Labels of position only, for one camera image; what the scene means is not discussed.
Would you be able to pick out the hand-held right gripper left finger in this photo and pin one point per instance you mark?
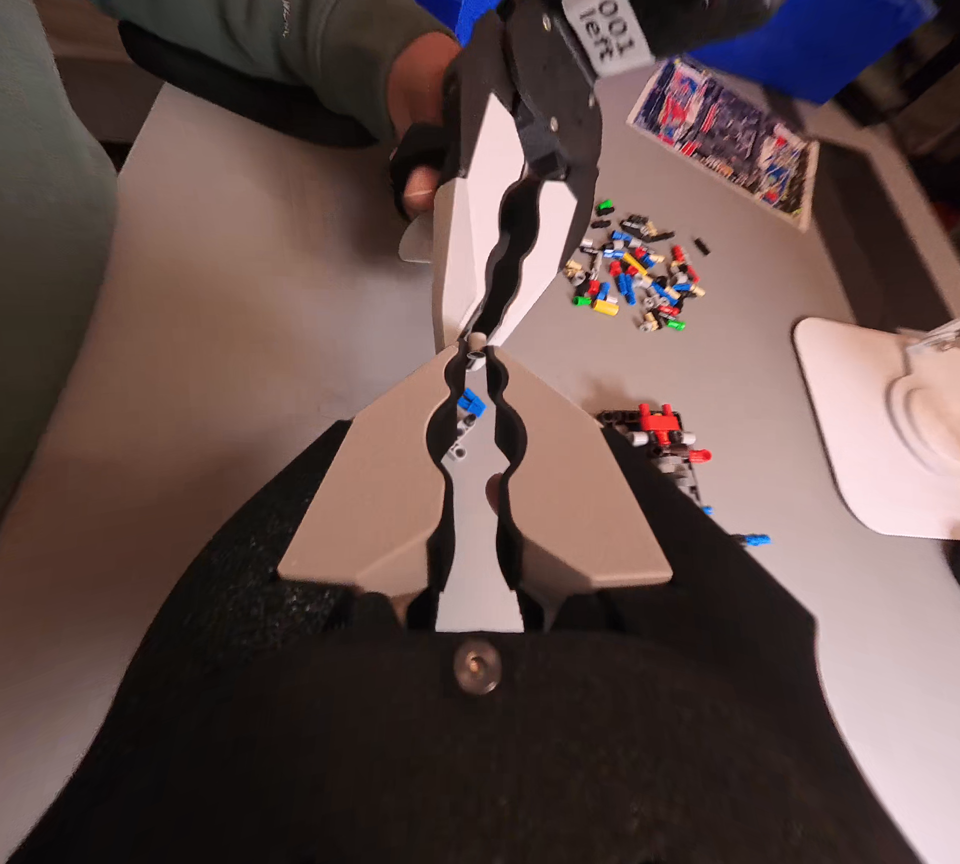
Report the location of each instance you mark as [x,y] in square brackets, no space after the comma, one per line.
[367,504]

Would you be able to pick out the pile of small lego pieces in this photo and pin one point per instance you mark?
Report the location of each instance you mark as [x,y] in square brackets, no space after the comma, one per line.
[637,272]

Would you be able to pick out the person's left hand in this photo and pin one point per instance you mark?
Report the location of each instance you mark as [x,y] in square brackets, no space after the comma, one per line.
[420,84]

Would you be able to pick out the small grey lego piece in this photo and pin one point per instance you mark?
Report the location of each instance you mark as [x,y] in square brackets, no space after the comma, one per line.
[455,456]

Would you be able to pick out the person's right hand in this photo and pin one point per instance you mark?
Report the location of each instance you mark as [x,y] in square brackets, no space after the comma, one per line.
[493,493]

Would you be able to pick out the partly built lego chassis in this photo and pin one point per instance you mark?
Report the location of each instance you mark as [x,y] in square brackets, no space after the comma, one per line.
[660,429]

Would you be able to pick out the grey lego bush with pin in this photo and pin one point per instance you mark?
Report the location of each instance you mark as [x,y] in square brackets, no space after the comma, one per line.
[474,359]

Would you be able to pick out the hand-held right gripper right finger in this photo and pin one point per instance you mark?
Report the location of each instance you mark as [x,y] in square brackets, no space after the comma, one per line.
[585,504]

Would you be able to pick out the white book stand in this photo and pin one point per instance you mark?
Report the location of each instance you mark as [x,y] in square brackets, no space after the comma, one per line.
[862,429]

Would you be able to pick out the blue lego pin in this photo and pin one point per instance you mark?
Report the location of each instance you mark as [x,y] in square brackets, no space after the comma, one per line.
[467,397]
[476,408]

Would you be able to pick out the black lego connector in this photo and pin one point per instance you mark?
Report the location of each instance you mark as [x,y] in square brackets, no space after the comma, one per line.
[463,428]

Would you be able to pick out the lego sticker sheet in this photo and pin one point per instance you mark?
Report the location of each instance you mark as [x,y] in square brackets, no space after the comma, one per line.
[727,137]

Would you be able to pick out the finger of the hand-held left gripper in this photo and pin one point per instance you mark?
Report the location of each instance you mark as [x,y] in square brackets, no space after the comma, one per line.
[465,242]
[551,234]

